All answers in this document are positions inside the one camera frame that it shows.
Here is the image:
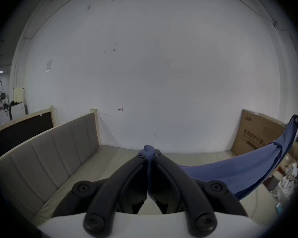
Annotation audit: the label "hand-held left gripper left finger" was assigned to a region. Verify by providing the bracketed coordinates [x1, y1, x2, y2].
[52, 151, 149, 238]

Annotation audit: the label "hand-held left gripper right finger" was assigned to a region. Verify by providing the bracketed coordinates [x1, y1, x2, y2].
[148, 149, 249, 238]

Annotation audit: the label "dark blue shirt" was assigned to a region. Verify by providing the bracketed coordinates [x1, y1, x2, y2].
[144, 114, 298, 201]

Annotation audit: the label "bed with beige sheet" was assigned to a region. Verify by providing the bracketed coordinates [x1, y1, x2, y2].
[36, 144, 282, 228]

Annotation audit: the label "brown cardboard carton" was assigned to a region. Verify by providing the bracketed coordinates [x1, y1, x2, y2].
[230, 109, 289, 157]

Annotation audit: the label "pile of small boxes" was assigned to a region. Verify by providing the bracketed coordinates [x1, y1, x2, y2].
[262, 128, 298, 216]

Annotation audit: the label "beige padded headboard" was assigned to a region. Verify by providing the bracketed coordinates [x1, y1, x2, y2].
[0, 109, 101, 222]

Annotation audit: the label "black board with wooden frame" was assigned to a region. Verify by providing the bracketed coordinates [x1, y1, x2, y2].
[0, 105, 58, 159]

